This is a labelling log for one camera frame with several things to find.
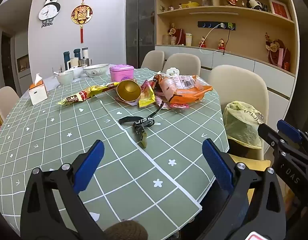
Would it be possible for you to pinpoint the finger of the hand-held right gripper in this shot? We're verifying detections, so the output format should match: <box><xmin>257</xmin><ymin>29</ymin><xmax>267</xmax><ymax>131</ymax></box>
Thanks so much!
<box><xmin>277</xmin><ymin>119</ymin><xmax>308</xmax><ymax>155</ymax></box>
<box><xmin>258</xmin><ymin>123</ymin><xmax>288</xmax><ymax>156</ymax></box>

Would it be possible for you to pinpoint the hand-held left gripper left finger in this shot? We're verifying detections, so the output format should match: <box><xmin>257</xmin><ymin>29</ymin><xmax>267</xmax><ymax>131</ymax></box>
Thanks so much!
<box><xmin>20</xmin><ymin>139</ymin><xmax>109</xmax><ymax>240</ymax></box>

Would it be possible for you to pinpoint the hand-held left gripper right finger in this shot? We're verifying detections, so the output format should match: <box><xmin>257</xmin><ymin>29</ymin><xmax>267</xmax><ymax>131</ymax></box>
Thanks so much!
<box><xmin>194</xmin><ymin>138</ymin><xmax>287</xmax><ymax>240</ymax></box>

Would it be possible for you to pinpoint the yellow bag lined bin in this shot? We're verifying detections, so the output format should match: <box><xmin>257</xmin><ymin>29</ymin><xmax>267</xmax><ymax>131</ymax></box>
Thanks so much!
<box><xmin>222</xmin><ymin>101</ymin><xmax>266</xmax><ymax>160</ymax></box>

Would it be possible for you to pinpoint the long yellow snack wrapper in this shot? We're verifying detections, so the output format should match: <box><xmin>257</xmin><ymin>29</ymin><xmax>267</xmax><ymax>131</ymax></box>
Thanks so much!
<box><xmin>56</xmin><ymin>82</ymin><xmax>120</xmax><ymax>106</ymax></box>

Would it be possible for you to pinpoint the orange plastic bag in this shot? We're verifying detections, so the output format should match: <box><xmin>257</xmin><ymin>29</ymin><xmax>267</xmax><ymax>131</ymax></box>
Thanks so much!
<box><xmin>154</xmin><ymin>73</ymin><xmax>213</xmax><ymax>109</ymax></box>

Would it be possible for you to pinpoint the green checked tablecloth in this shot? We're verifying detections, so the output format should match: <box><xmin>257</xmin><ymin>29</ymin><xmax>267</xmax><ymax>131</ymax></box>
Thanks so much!
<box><xmin>0</xmin><ymin>67</ymin><xmax>230</xmax><ymax>233</ymax></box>

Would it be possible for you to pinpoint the beige chair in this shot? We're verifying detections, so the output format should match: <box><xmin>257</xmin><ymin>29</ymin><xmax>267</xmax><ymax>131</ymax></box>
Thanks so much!
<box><xmin>207</xmin><ymin>65</ymin><xmax>269</xmax><ymax>160</ymax></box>
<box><xmin>141</xmin><ymin>50</ymin><xmax>165</xmax><ymax>69</ymax></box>
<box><xmin>162</xmin><ymin>53</ymin><xmax>201</xmax><ymax>77</ymax></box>
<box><xmin>0</xmin><ymin>86</ymin><xmax>20</xmax><ymax>123</ymax></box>

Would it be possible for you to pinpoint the wooden shelf cabinet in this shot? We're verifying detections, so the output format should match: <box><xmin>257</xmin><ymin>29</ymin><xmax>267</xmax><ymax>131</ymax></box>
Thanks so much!
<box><xmin>155</xmin><ymin>0</ymin><xmax>301</xmax><ymax>110</ymax></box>

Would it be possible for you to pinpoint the flower decoration with beads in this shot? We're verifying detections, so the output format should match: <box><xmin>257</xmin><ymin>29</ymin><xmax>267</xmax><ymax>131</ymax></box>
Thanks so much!
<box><xmin>265</xmin><ymin>32</ymin><xmax>292</xmax><ymax>71</ymax></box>

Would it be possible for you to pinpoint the orange white tissue box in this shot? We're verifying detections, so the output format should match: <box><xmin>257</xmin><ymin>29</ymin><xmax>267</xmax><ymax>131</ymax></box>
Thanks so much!
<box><xmin>28</xmin><ymin>73</ymin><xmax>48</xmax><ymax>105</ymax></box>

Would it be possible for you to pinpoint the red yellow snack wrapper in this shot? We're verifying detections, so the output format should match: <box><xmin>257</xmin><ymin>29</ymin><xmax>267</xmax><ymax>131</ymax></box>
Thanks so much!
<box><xmin>138</xmin><ymin>80</ymin><xmax>156</xmax><ymax>108</ymax></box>

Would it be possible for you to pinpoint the small white bowl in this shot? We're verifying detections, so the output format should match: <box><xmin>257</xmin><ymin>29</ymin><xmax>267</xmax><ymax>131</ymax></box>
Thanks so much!
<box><xmin>56</xmin><ymin>70</ymin><xmax>74</xmax><ymax>85</ymax></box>

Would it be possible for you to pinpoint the large patterned bowl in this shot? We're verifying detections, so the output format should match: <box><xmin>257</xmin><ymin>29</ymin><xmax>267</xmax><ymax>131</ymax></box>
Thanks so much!
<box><xmin>83</xmin><ymin>64</ymin><xmax>110</xmax><ymax>78</ymax></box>

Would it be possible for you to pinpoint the pink toy bin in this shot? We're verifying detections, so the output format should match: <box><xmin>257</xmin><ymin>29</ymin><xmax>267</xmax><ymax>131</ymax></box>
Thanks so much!
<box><xmin>109</xmin><ymin>64</ymin><xmax>135</xmax><ymax>82</ymax></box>

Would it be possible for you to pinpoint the black power strip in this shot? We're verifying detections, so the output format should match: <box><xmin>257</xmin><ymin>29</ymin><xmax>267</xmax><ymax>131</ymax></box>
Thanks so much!
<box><xmin>197</xmin><ymin>21</ymin><xmax>236</xmax><ymax>31</ymax></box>

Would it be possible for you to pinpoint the red framed picture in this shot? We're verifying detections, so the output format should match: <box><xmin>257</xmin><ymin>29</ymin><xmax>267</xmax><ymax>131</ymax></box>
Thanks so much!
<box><xmin>268</xmin><ymin>0</ymin><xmax>291</xmax><ymax>20</ymax></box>

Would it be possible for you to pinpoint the flower decoration with red bag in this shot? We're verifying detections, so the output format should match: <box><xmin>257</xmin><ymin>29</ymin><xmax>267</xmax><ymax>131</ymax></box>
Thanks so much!
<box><xmin>168</xmin><ymin>24</ymin><xmax>185</xmax><ymax>45</ymax></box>

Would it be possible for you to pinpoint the dark glass cabinet door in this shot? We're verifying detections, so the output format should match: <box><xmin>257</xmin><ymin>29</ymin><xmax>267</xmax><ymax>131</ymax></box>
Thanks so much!
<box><xmin>126</xmin><ymin>0</ymin><xmax>156</xmax><ymax>69</ymax></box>

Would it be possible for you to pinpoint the yellow pot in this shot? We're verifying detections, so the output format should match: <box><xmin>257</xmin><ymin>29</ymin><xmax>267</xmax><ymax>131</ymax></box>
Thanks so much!
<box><xmin>181</xmin><ymin>1</ymin><xmax>200</xmax><ymax>9</ymax></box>

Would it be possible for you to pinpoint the black strap with buckle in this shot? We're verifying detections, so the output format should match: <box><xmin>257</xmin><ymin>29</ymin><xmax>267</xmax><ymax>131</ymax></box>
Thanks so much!
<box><xmin>118</xmin><ymin>100</ymin><xmax>166</xmax><ymax>148</ymax></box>

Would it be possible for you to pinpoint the black cable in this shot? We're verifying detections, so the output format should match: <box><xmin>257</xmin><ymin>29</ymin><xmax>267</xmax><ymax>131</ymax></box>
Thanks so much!
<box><xmin>223</xmin><ymin>29</ymin><xmax>231</xmax><ymax>55</ymax></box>

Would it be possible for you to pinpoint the white charging cable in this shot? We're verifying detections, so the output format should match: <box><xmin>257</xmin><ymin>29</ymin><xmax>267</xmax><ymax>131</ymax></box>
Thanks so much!
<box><xmin>199</xmin><ymin>24</ymin><xmax>225</xmax><ymax>55</ymax></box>

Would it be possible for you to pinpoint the red knot wall ornament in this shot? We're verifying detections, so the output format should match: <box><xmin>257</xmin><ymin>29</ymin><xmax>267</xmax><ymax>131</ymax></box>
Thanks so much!
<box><xmin>71</xmin><ymin>0</ymin><xmax>93</xmax><ymax>44</ymax></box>

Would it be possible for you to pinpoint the panda wall clock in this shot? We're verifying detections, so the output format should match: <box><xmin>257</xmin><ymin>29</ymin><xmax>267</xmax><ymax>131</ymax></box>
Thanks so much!
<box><xmin>38</xmin><ymin>0</ymin><xmax>61</xmax><ymax>28</ymax></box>

